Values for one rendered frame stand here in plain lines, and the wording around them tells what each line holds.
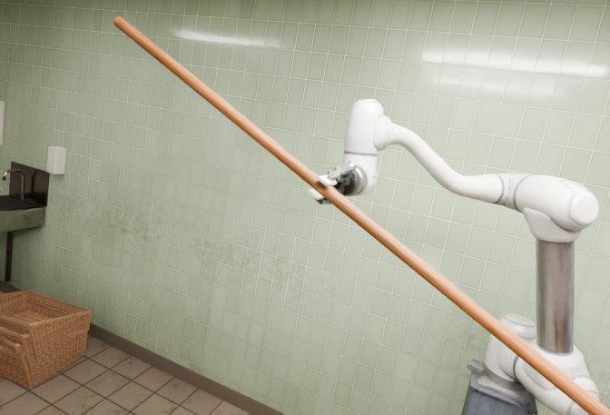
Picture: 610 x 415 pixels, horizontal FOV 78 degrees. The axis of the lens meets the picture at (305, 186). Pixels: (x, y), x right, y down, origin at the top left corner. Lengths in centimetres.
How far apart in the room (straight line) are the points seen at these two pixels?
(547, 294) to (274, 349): 164
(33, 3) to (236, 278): 263
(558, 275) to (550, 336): 21
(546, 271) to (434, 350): 103
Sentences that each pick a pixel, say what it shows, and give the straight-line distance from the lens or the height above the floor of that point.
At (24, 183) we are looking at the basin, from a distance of 382.
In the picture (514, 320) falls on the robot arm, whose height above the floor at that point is 127.
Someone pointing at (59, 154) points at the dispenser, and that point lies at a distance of 338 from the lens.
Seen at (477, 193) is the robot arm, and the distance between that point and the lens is 134.
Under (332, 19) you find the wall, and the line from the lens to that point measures 224.
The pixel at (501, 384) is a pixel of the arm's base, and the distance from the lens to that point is 173.
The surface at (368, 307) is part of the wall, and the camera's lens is 222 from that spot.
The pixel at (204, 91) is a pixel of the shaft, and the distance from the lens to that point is 102.
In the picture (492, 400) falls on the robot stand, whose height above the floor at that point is 97.
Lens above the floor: 182
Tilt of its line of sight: 8 degrees down
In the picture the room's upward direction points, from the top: 10 degrees clockwise
